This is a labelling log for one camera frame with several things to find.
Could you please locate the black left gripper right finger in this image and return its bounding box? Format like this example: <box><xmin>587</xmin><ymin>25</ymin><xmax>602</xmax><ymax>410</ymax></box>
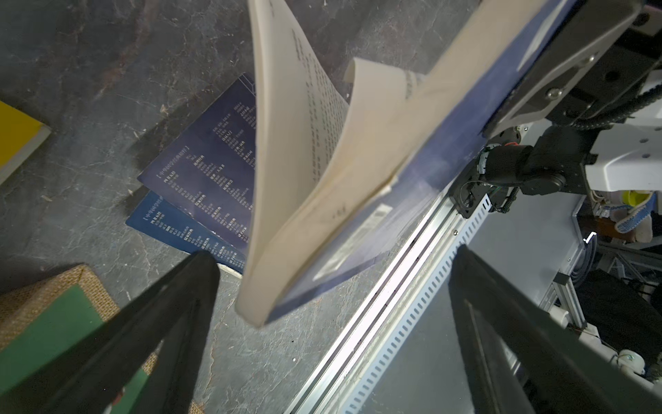
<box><xmin>449</xmin><ymin>245</ymin><xmax>661</xmax><ymax>413</ymax></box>

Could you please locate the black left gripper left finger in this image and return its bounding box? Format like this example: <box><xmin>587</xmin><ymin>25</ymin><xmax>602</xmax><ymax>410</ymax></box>
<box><xmin>1</xmin><ymin>250</ymin><xmax>220</xmax><ymax>413</ymax></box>

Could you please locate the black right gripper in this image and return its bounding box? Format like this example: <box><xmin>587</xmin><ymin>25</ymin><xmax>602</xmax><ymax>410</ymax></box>
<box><xmin>483</xmin><ymin>1</ymin><xmax>661</xmax><ymax>138</ymax></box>

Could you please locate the dark blue text-back book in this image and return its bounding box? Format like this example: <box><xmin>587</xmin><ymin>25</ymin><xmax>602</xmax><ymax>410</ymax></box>
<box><xmin>138</xmin><ymin>73</ymin><xmax>257</xmax><ymax>254</ymax></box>

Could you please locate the dark blue barcode book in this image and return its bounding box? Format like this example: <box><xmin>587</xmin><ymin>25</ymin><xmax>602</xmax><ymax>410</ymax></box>
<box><xmin>235</xmin><ymin>1</ymin><xmax>572</xmax><ymax>327</ymax></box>

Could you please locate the yellow book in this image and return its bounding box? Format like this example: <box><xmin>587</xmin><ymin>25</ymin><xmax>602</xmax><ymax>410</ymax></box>
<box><xmin>0</xmin><ymin>102</ymin><xmax>52</xmax><ymax>184</ymax></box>

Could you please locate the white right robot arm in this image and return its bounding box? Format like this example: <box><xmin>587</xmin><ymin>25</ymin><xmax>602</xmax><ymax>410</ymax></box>
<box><xmin>456</xmin><ymin>1</ymin><xmax>661</xmax><ymax>200</ymax></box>

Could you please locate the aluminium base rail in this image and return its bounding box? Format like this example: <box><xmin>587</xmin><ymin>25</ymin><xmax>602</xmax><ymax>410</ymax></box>
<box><xmin>286</xmin><ymin>195</ymin><xmax>492</xmax><ymax>413</ymax></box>

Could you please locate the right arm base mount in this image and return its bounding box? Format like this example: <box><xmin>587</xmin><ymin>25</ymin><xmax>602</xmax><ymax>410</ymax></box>
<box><xmin>448</xmin><ymin>160</ymin><xmax>520</xmax><ymax>219</ymax></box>

